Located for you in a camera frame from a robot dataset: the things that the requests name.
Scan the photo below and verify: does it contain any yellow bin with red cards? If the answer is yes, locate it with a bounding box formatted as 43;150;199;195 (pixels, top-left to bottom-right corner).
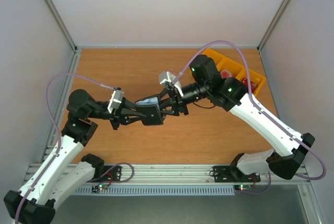
236;67;266;96

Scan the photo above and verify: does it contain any right circuit board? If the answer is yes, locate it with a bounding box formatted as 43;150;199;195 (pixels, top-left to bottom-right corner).
234;184;253;191

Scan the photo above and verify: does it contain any red circle card stack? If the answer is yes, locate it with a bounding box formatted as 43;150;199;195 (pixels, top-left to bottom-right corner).
220;69;233;79

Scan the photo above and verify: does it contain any yellow bin with circle cards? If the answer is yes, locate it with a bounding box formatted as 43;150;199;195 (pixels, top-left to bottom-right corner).
217;57;244;78

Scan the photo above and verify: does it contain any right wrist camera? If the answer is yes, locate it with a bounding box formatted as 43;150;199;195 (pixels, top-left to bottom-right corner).
159;71;184;97

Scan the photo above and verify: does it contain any left circuit board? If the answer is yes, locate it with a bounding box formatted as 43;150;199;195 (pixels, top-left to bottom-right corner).
91;184;109;193

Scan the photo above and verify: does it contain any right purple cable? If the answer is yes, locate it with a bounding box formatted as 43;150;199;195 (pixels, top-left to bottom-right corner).
171;40;327;195

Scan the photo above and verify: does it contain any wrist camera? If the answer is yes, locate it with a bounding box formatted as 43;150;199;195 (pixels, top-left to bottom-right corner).
159;71;184;97
107;88;124;114

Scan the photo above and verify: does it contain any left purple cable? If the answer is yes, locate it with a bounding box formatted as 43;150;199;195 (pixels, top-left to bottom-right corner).
14;73;135;224

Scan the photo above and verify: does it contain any left aluminium rail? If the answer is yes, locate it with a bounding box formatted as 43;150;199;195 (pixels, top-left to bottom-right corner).
39;47;82;163

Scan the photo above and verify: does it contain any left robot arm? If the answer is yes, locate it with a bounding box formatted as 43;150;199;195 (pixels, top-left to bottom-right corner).
4;89;146;223

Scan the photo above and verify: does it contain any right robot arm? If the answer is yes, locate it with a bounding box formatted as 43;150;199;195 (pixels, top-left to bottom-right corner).
159;55;315;181

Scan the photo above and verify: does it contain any aluminium rail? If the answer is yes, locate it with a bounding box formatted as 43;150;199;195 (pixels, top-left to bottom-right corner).
39;47;82;163
23;163;311;185

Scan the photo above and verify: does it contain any yellow bin with green cards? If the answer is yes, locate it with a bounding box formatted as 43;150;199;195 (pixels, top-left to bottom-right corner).
202;49;226;66

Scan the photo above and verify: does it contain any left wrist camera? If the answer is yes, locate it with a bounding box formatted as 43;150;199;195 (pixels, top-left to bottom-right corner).
107;88;124;114

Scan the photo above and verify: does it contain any grey slotted cable duct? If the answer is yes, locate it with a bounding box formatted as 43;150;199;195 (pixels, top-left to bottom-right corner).
74;185;234;197

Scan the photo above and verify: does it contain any black card holder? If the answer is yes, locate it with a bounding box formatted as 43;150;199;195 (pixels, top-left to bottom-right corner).
135;95;163;126

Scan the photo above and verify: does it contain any front aluminium rail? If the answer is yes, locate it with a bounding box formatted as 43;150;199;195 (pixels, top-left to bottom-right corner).
23;163;311;185

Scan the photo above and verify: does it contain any circuit board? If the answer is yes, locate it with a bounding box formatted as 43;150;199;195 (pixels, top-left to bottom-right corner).
234;184;253;191
91;184;109;193

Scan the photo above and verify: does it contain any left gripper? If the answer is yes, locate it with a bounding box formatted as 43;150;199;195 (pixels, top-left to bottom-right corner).
87;98;148;129

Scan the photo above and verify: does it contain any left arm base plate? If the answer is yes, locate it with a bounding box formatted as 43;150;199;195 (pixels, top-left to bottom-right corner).
88;165;122;183

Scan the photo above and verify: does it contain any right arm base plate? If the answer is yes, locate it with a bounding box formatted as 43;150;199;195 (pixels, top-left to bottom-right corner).
209;166;261;183

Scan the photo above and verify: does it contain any purple cable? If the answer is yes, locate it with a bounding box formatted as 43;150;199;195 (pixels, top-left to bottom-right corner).
14;73;135;224
171;40;327;195

